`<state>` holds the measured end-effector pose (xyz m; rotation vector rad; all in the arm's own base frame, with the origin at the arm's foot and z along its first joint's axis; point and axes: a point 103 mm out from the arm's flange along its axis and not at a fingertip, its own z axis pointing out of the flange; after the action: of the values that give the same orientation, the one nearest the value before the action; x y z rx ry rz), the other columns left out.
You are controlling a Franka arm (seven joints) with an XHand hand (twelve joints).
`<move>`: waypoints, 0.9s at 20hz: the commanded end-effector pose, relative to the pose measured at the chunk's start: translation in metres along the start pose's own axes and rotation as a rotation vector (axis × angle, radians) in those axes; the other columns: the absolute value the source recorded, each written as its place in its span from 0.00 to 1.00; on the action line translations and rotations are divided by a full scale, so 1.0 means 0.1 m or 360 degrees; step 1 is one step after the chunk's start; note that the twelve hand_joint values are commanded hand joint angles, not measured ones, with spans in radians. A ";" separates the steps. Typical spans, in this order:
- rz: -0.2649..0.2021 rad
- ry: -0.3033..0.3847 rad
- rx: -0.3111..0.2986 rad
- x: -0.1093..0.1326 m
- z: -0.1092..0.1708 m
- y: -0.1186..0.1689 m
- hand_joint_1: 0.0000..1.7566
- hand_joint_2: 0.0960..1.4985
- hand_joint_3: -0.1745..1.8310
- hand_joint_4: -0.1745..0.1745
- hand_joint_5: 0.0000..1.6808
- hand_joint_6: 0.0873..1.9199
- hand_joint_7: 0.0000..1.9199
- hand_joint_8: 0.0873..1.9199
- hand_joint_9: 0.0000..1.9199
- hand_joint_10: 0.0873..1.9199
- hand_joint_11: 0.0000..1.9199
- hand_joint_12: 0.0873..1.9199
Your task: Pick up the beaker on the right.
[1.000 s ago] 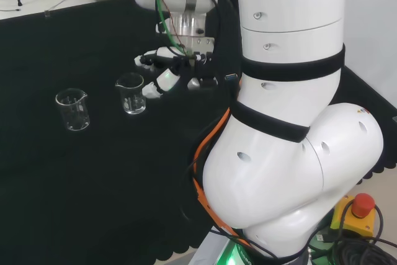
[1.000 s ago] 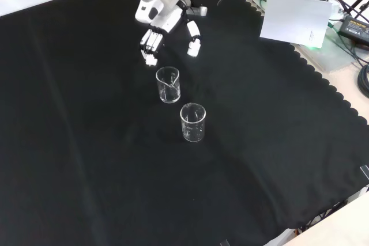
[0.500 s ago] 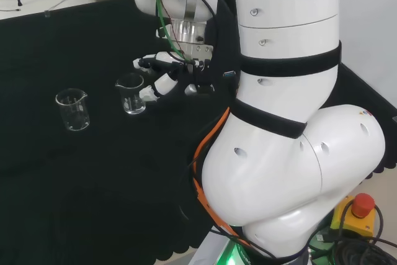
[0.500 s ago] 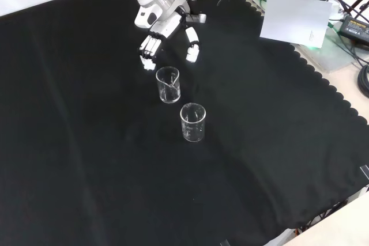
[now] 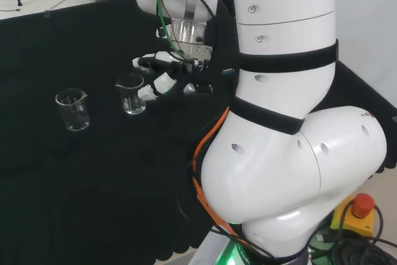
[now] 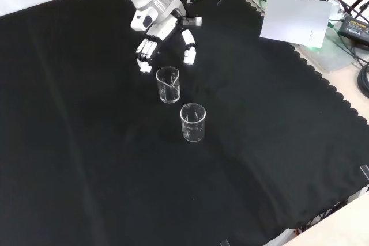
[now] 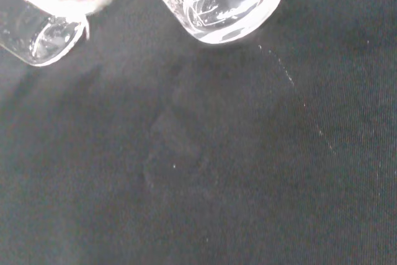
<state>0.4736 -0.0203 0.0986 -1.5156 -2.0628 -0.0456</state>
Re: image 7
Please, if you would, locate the black bench cloth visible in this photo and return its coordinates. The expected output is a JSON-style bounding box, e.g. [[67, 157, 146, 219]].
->
[[0, 0, 397, 265]]

